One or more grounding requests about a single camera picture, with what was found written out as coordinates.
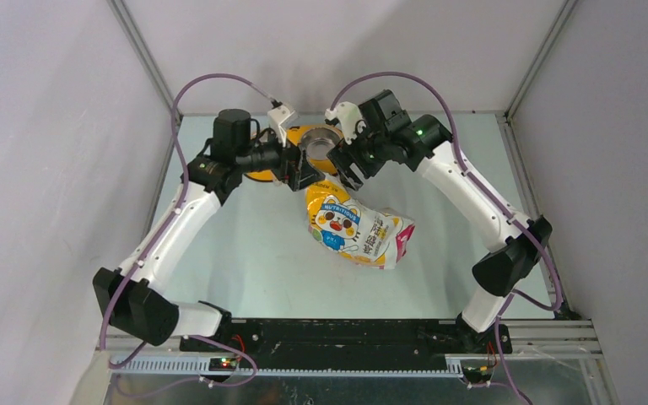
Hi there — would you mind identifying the purple cable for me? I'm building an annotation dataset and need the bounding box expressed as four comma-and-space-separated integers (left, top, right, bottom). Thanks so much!
329, 71, 564, 405
98, 73, 280, 399

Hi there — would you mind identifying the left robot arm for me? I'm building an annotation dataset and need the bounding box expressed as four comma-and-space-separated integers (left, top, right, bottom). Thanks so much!
93, 103, 324, 352

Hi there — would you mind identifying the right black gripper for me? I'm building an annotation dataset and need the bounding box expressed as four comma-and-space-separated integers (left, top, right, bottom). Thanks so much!
327, 120, 390, 192

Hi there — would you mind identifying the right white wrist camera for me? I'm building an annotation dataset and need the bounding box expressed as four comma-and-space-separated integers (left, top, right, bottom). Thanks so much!
325, 101, 367, 144

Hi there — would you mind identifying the yellow double pet bowl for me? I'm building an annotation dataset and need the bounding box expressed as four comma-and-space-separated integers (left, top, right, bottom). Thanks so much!
235, 125, 342, 184

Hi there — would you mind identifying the pet food bag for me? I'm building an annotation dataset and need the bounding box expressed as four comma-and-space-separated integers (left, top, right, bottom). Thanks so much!
305, 177, 415, 269

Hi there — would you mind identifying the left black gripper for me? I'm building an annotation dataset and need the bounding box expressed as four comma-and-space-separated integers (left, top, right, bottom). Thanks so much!
236, 125, 325, 192

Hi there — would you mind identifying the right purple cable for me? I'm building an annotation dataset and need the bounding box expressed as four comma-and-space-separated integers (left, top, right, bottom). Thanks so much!
329, 71, 564, 405

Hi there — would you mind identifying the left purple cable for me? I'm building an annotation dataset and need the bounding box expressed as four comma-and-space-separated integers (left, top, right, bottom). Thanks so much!
98, 73, 280, 399

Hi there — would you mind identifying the aluminium frame rail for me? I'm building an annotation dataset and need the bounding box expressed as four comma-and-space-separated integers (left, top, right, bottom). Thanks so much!
105, 318, 602, 377

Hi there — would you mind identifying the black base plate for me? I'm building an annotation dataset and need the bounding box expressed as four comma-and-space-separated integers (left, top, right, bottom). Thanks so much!
181, 318, 512, 373

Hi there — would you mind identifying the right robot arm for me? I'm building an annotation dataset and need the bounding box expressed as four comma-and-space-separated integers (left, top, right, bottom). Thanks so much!
325, 89, 552, 353

